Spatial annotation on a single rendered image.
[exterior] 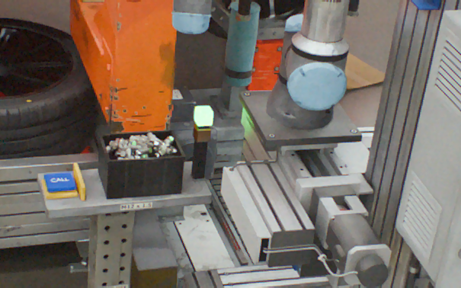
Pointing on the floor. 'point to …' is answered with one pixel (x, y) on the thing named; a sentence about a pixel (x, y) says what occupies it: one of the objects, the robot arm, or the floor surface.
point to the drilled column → (110, 250)
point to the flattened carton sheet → (361, 74)
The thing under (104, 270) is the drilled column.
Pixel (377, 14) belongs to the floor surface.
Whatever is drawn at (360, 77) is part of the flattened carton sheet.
